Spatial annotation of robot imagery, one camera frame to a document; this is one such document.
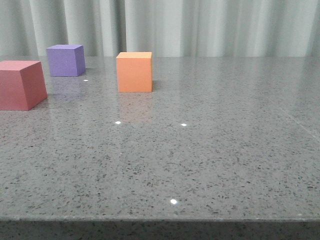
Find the purple foam cube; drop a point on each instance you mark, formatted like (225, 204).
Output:
(66, 60)

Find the red foam cube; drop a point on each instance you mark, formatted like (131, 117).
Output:
(22, 84)

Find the pale green pleated curtain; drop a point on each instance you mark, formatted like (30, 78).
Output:
(167, 28)

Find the orange foam cube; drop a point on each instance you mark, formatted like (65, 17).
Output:
(134, 71)

